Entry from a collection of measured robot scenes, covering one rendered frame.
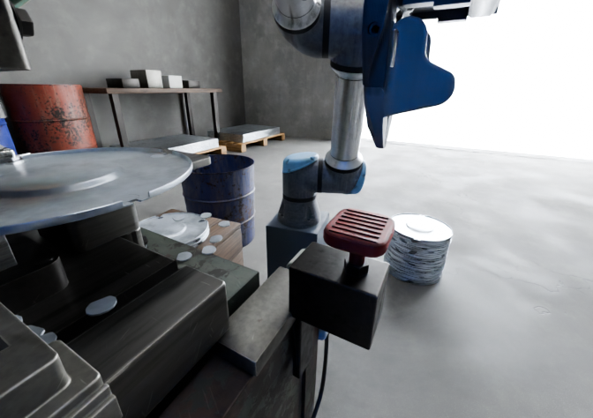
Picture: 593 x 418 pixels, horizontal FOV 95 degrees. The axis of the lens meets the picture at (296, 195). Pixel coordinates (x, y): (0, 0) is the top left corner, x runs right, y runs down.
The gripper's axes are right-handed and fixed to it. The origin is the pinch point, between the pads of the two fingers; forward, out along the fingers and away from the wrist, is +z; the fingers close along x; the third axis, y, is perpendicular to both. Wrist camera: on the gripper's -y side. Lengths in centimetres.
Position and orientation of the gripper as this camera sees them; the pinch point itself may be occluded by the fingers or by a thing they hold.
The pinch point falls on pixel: (373, 131)
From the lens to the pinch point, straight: 24.9
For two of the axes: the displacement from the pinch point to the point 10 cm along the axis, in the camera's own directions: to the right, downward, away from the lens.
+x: 4.7, -3.2, 8.2
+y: 8.8, 1.8, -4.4
